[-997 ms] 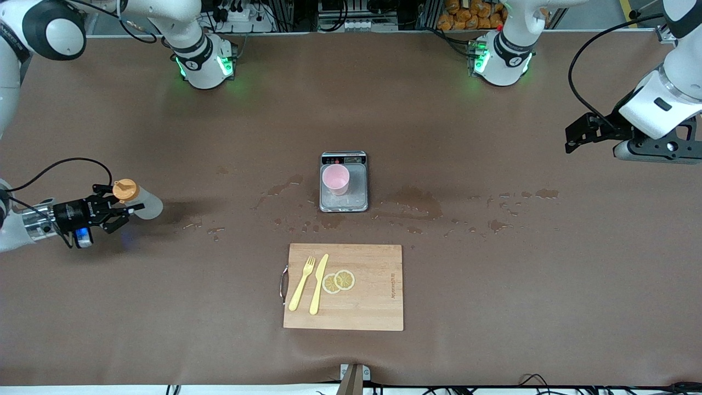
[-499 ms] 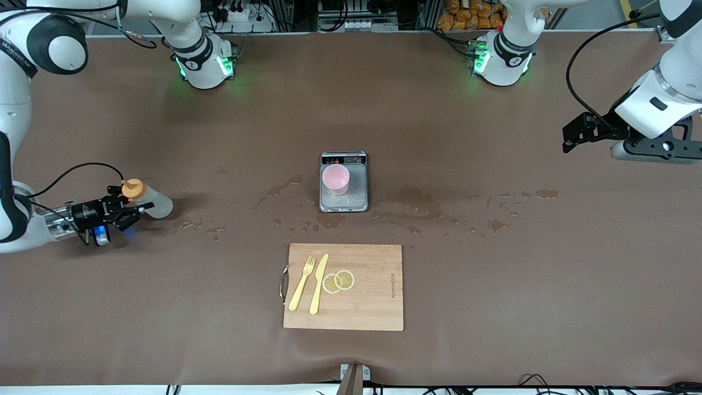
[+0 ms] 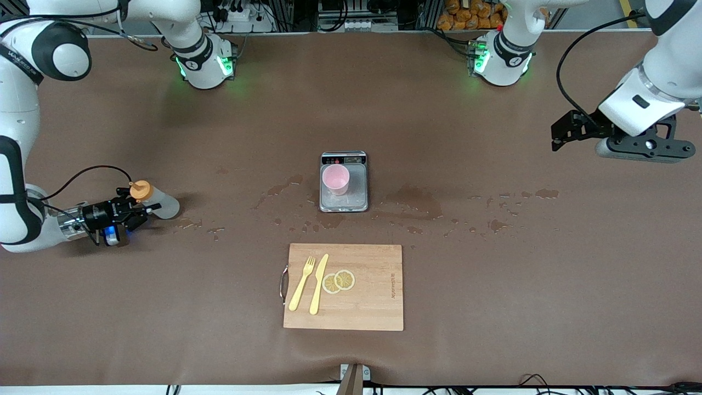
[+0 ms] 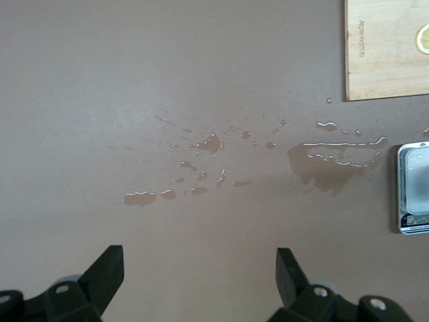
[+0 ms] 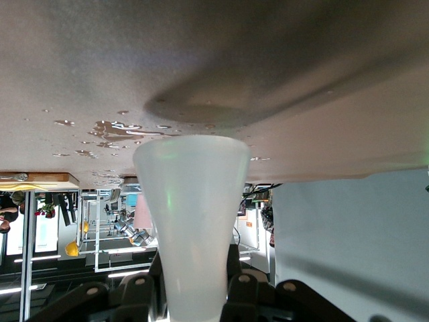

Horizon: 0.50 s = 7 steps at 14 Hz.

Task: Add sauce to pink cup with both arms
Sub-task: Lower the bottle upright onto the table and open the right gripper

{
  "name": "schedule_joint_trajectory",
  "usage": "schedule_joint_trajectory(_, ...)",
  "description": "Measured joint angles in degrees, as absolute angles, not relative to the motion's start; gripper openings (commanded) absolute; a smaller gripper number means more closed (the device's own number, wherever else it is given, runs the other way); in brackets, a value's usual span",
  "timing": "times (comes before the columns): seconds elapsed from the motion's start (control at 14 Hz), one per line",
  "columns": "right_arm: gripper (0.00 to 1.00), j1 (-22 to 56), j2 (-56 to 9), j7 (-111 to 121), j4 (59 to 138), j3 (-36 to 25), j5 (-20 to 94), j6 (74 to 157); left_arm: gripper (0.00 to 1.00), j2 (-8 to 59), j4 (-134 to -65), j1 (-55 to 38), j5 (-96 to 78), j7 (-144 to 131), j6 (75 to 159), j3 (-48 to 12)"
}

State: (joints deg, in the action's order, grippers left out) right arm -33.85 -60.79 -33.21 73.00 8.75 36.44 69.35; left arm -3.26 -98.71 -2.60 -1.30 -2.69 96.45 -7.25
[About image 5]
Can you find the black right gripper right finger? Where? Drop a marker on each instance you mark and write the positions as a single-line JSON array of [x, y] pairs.
[[254, 302]]

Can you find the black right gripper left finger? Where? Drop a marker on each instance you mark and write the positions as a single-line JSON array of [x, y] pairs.
[[134, 302]]

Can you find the translucent squeeze bottle orange cap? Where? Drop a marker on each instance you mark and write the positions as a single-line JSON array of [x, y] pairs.
[[192, 201]]

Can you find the grey background robot arm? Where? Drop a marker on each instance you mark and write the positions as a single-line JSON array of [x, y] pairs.
[[134, 233]]

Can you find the yellow hard hat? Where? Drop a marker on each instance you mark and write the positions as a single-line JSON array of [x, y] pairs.
[[71, 249]]

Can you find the red flower bunch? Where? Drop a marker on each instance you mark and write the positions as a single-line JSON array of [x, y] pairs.
[[47, 211]]

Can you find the wooden cutting board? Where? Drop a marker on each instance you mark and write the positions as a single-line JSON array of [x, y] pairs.
[[50, 177]]

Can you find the person in dark clothes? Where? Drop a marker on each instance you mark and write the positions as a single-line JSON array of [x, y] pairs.
[[8, 214]]

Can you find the brown table cover sheet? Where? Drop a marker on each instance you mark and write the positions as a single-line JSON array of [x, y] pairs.
[[234, 50]]

